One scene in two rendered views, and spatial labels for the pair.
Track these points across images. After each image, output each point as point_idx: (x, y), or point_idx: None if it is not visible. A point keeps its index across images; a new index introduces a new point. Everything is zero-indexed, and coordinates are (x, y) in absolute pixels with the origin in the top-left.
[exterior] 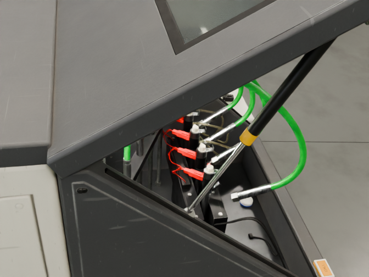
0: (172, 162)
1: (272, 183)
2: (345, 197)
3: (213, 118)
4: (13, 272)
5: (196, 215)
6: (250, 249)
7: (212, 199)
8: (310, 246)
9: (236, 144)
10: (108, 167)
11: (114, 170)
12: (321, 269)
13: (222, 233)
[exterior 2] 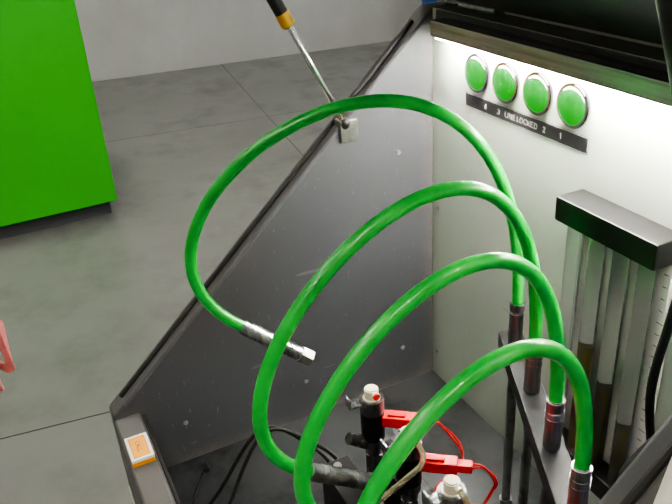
0: (483, 502)
1: (241, 321)
2: None
3: None
4: None
5: (382, 451)
6: (271, 210)
7: (362, 491)
8: (153, 489)
9: (327, 466)
10: (414, 26)
11: (410, 33)
12: (144, 442)
13: (305, 166)
